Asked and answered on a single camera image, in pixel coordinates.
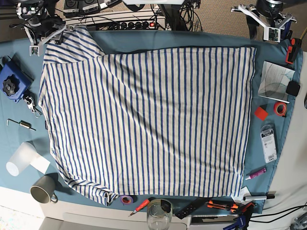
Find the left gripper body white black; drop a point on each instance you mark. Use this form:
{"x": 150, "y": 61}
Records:
{"x": 276, "y": 25}

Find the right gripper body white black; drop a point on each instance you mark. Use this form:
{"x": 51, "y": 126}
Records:
{"x": 42, "y": 33}

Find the blue white striped T-shirt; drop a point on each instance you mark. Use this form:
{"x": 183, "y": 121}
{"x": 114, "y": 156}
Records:
{"x": 172, "y": 121}

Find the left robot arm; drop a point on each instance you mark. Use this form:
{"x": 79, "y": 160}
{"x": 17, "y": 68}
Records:
{"x": 267, "y": 14}

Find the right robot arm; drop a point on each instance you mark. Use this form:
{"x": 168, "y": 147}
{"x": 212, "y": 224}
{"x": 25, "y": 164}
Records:
{"x": 36, "y": 11}

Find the orange black clamp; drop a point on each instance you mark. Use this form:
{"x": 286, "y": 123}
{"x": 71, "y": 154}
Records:
{"x": 293, "y": 49}

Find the blue clamp block black knob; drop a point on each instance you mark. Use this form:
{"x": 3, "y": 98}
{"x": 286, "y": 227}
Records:
{"x": 13, "y": 82}

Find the grey patterned notebook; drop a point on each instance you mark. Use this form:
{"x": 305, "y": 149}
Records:
{"x": 274, "y": 82}

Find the black square box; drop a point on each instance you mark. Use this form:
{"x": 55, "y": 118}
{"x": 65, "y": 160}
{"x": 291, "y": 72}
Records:
{"x": 293, "y": 88}

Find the metal carabiner key clip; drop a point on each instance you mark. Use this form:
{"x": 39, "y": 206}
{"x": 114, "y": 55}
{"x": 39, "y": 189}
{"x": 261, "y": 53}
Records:
{"x": 31, "y": 105}

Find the red tape roll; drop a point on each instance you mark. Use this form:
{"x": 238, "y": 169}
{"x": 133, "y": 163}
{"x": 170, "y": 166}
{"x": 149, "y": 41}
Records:
{"x": 280, "y": 109}

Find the red cube block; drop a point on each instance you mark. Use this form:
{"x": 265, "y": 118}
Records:
{"x": 260, "y": 113}

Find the black hex key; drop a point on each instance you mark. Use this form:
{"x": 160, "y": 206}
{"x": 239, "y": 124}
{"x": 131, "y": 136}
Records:
{"x": 12, "y": 121}

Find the clear plastic bit case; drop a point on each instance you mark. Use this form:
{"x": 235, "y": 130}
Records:
{"x": 268, "y": 143}

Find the black power strip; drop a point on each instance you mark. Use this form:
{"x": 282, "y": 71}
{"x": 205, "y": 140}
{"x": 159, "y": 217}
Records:
{"x": 133, "y": 25}

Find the teal table cloth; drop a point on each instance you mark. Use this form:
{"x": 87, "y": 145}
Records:
{"x": 117, "y": 42}

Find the purple glue tube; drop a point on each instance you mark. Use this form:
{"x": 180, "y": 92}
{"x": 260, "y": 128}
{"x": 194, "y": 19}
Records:
{"x": 256, "y": 174}

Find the grey ceramic mug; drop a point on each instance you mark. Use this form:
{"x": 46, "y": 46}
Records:
{"x": 43, "y": 190}

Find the white paper card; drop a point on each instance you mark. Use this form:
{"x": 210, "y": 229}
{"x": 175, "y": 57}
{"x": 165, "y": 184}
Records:
{"x": 243, "y": 193}

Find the white marker pen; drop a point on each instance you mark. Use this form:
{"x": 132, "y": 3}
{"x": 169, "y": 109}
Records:
{"x": 258, "y": 197}

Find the purple tape roll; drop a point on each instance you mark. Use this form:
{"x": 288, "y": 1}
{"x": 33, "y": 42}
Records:
{"x": 126, "y": 199}

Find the orange black utility knife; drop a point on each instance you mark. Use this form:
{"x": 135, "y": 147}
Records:
{"x": 232, "y": 207}

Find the black remote control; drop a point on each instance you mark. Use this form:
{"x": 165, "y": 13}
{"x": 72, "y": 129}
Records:
{"x": 191, "y": 207}

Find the blue black bar clamp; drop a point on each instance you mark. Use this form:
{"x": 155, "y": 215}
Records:
{"x": 243, "y": 219}

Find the clear glass jar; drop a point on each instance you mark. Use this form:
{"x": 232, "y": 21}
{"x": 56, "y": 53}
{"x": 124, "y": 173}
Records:
{"x": 159, "y": 214}

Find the orange handled screwdriver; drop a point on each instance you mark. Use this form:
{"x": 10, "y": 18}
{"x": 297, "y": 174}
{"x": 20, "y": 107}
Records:
{"x": 142, "y": 205}

